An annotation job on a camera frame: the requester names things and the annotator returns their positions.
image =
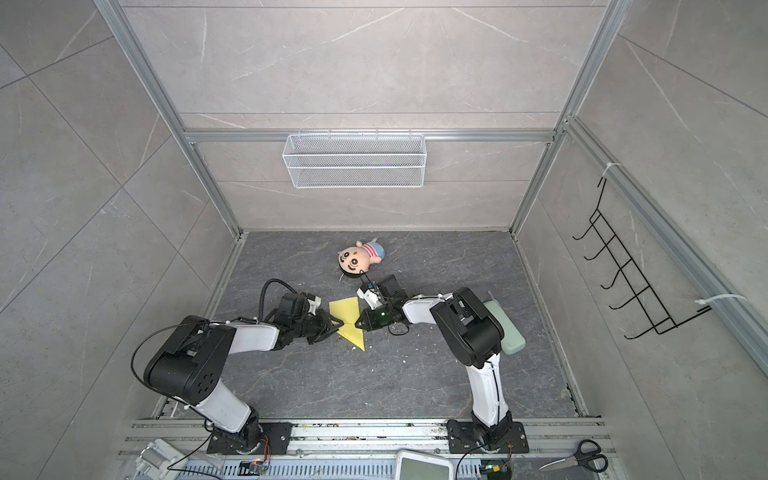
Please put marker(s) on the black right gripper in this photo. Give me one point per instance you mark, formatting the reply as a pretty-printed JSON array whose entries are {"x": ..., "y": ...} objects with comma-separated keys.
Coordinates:
[{"x": 371, "y": 325}]

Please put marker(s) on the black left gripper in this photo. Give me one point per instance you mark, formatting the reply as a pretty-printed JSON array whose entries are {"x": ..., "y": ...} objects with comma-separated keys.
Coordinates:
[{"x": 328, "y": 326}]

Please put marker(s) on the yellow square paper sheet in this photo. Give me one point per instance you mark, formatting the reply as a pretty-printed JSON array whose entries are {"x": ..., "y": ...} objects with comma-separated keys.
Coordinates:
[{"x": 348, "y": 311}]

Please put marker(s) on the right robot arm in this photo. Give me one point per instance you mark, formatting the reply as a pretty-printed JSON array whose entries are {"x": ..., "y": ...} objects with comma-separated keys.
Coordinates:
[{"x": 471, "y": 331}]

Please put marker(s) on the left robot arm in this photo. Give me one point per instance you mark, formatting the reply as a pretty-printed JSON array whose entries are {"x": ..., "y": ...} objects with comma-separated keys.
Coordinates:
[{"x": 189, "y": 365}]

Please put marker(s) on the plush doll toy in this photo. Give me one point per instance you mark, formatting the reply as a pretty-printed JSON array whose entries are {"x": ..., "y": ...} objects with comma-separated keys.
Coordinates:
[{"x": 357, "y": 260}]

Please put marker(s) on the white digital scale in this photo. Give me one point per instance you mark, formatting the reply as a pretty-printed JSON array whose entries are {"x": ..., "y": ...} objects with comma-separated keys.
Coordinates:
[{"x": 412, "y": 465}]

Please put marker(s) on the white device bottom left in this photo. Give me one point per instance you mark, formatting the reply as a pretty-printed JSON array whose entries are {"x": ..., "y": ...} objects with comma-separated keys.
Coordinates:
[{"x": 160, "y": 461}]

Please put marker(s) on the small green circuit board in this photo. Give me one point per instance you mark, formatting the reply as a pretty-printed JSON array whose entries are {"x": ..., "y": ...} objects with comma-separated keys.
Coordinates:
[{"x": 496, "y": 471}]

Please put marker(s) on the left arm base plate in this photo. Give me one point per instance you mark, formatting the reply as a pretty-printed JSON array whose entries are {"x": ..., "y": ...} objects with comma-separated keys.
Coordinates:
[{"x": 254, "y": 439}]

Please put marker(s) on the white wire mesh basket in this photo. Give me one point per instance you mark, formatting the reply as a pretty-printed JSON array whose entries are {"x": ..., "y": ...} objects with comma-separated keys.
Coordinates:
[{"x": 360, "y": 160}]

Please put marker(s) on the small red-wired circuit board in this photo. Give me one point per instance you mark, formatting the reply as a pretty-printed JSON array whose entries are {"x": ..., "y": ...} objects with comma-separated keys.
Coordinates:
[{"x": 254, "y": 468}]

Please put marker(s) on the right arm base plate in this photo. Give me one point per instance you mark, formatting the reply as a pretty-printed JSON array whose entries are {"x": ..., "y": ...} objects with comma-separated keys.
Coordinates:
[{"x": 474, "y": 437}]

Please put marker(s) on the black handled scissors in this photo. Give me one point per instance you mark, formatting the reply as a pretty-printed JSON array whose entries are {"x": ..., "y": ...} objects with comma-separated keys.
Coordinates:
[{"x": 588, "y": 455}]

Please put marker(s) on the black wire hook rack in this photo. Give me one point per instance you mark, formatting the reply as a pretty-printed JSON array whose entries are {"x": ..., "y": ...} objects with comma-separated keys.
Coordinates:
[{"x": 658, "y": 319}]

